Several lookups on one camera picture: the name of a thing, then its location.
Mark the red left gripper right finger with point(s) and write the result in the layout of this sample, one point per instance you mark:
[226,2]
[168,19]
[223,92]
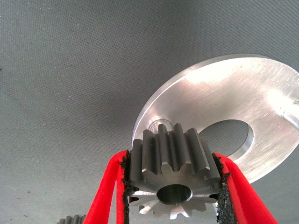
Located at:
[257,210]

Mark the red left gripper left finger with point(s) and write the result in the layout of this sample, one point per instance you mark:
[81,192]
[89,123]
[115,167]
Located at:
[102,198]

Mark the small steel planetary gear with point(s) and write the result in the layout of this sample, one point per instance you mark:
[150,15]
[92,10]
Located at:
[72,220]
[175,172]

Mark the round metal carrier plate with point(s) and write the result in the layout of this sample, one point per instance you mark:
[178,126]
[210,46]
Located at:
[210,98]

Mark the dark grey table cloth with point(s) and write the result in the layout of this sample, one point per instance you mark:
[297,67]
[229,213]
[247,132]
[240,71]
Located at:
[70,70]

